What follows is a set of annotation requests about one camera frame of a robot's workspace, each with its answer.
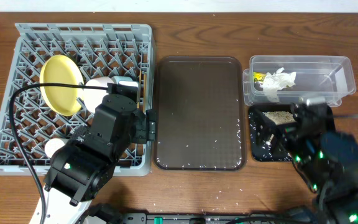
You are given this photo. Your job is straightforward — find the pink round bowl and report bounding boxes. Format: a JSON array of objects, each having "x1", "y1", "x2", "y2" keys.
[{"x1": 83, "y1": 77, "x2": 114, "y2": 113}]

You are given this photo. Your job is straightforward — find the wooden chopstick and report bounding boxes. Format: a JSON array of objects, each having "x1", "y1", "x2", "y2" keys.
[
  {"x1": 142, "y1": 73, "x2": 147, "y2": 113},
  {"x1": 139, "y1": 70, "x2": 144, "y2": 109}
]

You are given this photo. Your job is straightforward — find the light blue bowl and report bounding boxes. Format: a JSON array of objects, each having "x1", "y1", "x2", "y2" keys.
[{"x1": 111, "y1": 76, "x2": 141, "y2": 103}]

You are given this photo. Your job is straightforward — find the white napkin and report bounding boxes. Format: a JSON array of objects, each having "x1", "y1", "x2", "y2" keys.
[{"x1": 261, "y1": 67, "x2": 296, "y2": 103}]

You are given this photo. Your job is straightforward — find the green snack wrapper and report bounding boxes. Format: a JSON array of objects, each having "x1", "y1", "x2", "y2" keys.
[{"x1": 253, "y1": 72, "x2": 267, "y2": 84}]

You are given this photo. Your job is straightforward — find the white cup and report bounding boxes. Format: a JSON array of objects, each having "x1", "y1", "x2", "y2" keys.
[{"x1": 44, "y1": 138, "x2": 69, "y2": 158}]

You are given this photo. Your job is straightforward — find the yellow round plate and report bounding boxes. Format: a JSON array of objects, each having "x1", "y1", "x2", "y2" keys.
[{"x1": 40, "y1": 55, "x2": 84, "y2": 116}]

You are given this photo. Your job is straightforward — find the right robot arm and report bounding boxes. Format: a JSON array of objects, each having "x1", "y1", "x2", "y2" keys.
[{"x1": 248, "y1": 97, "x2": 358, "y2": 223}]

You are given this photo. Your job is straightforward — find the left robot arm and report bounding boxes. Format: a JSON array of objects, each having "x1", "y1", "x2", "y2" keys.
[{"x1": 30, "y1": 83, "x2": 156, "y2": 223}]

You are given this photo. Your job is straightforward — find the black plastic tray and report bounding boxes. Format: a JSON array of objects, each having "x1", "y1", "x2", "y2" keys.
[{"x1": 247, "y1": 103, "x2": 337, "y2": 162}]

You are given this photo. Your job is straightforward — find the rice and food scraps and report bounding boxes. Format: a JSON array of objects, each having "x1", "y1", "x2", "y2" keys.
[{"x1": 263, "y1": 111, "x2": 295, "y2": 125}]

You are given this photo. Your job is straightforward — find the dark brown serving tray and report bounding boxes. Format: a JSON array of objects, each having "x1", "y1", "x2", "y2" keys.
[{"x1": 154, "y1": 56, "x2": 247, "y2": 171}]

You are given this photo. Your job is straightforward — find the clear plastic bin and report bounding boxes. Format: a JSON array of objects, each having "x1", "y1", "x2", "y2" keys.
[{"x1": 242, "y1": 55, "x2": 356, "y2": 106}]

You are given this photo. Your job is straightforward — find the grey plastic dish rack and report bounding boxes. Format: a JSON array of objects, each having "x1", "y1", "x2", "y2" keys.
[{"x1": 0, "y1": 23, "x2": 155, "y2": 175}]

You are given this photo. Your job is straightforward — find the right black cable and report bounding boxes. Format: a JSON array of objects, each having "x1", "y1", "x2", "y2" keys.
[{"x1": 333, "y1": 114, "x2": 358, "y2": 123}]

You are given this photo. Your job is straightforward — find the black cable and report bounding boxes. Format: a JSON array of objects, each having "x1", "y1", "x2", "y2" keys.
[
  {"x1": 8, "y1": 82, "x2": 109, "y2": 224},
  {"x1": 333, "y1": 114, "x2": 358, "y2": 123}
]

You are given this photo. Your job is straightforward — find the left black cable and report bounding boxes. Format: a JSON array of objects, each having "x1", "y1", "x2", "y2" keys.
[{"x1": 8, "y1": 82, "x2": 109, "y2": 224}]

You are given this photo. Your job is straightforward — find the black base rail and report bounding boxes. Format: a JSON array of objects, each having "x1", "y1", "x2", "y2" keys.
[{"x1": 76, "y1": 203, "x2": 316, "y2": 224}]

